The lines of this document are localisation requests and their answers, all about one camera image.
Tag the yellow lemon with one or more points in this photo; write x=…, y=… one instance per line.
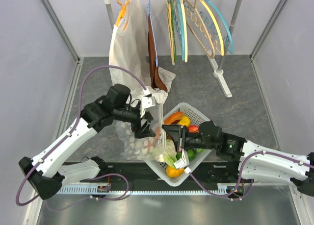
x=185, y=120

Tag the orange hanger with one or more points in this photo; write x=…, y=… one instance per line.
x=122, y=12

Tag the cream hanger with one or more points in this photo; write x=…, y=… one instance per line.
x=168, y=11

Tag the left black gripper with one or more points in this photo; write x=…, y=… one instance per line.
x=145, y=131

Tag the orange pumpkin slice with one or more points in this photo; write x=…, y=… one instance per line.
x=177, y=116

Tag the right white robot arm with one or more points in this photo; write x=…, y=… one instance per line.
x=251, y=161

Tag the white t-shirt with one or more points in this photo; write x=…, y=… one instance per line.
x=129, y=49

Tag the clear dotted zip top bag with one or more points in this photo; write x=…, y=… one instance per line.
x=141, y=149

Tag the red apple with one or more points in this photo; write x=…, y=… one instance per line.
x=193, y=129

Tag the blue wire hanger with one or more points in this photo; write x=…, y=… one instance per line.
x=149, y=9

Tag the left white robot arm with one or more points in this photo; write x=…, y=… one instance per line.
x=46, y=172

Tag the white slotted cable duct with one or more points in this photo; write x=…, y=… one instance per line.
x=102, y=189

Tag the orange tangerine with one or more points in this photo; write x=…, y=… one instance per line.
x=174, y=173

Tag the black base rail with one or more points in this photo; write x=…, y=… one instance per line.
x=142, y=178

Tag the green bell pepper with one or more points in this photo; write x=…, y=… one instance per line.
x=191, y=155

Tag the yellow plastic hanger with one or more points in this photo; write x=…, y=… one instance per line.
x=214, y=21

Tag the white cauliflower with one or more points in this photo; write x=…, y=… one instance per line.
x=167, y=156

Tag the teal plastic hanger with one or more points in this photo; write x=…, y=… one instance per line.
x=222, y=21

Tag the green hanger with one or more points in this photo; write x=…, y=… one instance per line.
x=173, y=31

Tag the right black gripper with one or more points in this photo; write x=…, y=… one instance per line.
x=178, y=133

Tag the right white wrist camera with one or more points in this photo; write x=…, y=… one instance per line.
x=183, y=162

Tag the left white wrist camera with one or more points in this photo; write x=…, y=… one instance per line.
x=147, y=103

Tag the brown cloth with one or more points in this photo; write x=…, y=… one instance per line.
x=156, y=81

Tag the light blue hanger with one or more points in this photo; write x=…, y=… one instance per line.
x=180, y=26

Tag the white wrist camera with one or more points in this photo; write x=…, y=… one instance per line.
x=183, y=162
x=147, y=103

